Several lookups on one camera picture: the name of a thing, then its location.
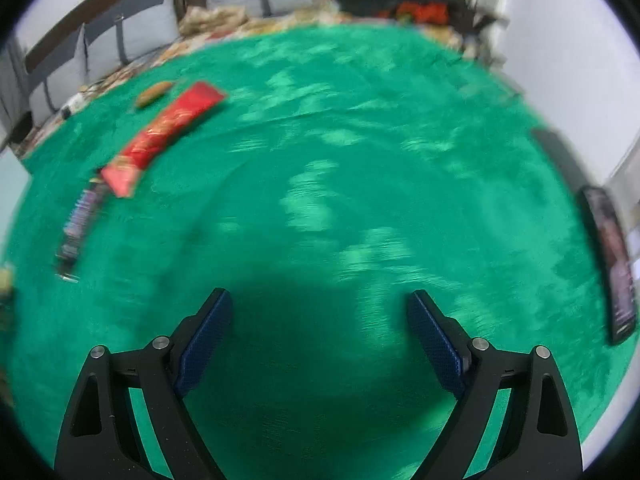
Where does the white charger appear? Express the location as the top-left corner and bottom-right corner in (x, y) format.
(60, 92), (87, 121)

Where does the beige folded cloth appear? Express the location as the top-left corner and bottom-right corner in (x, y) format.
(177, 6), (251, 36)

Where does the red orange garment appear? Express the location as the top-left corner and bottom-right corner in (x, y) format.
(377, 0), (451, 26)

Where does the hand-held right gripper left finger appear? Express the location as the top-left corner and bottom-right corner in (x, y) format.
(54, 287), (235, 480)

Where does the brown chocolate bar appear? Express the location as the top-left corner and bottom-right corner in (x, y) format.
(55, 179), (109, 283)

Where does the small grey pillow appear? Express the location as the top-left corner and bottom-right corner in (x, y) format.
(25, 25), (90, 122)

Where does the black handbag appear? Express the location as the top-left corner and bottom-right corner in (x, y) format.
(450, 0), (501, 56)

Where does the white board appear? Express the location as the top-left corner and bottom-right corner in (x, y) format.
(0, 152), (33, 241)

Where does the black flat device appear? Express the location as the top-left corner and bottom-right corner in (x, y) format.
(531, 129), (587, 198)

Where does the sausage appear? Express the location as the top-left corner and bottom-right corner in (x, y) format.
(135, 81), (173, 109)

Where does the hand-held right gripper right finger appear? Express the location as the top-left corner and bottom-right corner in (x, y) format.
(406, 289), (585, 480)

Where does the green floral brocade blanket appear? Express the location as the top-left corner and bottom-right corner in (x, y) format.
(0, 25), (632, 476)

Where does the smartphone with lit screen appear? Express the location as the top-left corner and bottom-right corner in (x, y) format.
(579, 186), (639, 346)

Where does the grey curtain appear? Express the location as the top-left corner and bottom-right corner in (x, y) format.
(0, 40), (27, 151)

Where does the dark chair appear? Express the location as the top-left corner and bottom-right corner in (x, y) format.
(472, 10), (512, 33)

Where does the red snack packet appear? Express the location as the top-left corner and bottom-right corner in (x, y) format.
(100, 81), (228, 198)

